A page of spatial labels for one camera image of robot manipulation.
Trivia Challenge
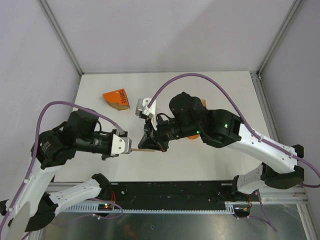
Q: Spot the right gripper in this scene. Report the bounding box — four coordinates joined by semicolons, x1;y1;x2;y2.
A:
138;111;201;152

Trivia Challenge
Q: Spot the orange coffee filter box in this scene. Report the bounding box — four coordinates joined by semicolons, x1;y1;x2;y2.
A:
102;88;130;111

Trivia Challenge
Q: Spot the orange glass carafe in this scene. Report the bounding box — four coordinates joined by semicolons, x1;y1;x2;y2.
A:
187;134;200;140

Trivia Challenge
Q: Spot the brown paper coffee filter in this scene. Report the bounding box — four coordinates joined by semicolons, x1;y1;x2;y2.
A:
200;99;208;110

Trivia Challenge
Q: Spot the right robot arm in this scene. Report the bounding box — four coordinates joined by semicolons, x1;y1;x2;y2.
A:
136;92;305;201

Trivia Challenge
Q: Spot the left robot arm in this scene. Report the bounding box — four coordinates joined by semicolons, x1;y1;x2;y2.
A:
0;109;131;233

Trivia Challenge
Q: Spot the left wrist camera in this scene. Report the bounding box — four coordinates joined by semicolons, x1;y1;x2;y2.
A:
110;131;132;157

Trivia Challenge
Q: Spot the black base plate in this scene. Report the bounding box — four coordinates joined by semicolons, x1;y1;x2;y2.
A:
81;180;262;211

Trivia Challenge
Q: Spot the grey cable duct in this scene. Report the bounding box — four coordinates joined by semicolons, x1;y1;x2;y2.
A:
63;201;250;214

